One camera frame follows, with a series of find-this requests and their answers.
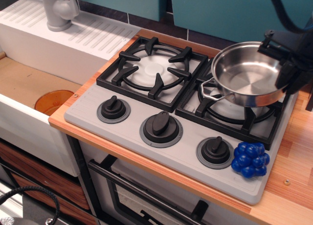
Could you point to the black right stove knob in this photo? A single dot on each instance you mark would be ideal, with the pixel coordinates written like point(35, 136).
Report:
point(215, 153)

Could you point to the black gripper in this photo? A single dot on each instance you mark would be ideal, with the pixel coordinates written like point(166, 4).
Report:
point(295, 53)

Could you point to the toy oven door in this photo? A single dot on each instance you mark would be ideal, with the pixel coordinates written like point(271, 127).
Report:
point(199, 210)

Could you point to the stainless steel pot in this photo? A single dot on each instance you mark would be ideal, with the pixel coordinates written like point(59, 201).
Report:
point(243, 76)

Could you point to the black stove knob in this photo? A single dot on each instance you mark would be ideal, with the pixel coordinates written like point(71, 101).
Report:
point(113, 110)
point(215, 153)
point(161, 130)

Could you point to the blue toy blueberry cluster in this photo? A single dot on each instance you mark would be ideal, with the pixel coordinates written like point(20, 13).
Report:
point(250, 159)

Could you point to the black left stove knob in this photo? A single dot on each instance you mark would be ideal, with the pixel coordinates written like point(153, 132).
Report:
point(113, 110)

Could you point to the white toy sink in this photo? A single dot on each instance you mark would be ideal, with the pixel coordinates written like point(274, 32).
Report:
point(35, 61)

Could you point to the grey toy faucet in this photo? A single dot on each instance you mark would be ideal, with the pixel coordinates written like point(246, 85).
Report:
point(59, 14)

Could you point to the black oven door handle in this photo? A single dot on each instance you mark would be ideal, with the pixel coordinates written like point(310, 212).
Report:
point(141, 193)

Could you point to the teal left wall cabinet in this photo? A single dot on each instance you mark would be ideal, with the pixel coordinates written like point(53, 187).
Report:
point(150, 9)

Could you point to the black right burner grate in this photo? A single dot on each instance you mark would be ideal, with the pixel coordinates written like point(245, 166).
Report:
point(264, 124)

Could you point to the orange plastic bowl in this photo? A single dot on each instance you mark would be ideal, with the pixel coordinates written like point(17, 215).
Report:
point(51, 101)

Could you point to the wooden drawer front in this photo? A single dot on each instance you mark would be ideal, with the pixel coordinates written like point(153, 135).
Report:
point(27, 170)

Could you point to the black middle stove knob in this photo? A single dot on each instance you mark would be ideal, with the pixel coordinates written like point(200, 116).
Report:
point(161, 130)

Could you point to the black left burner grate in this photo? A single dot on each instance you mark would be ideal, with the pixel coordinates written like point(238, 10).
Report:
point(151, 74)

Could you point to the black burner grate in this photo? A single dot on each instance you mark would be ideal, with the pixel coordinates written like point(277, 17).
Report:
point(151, 74)
point(264, 124)

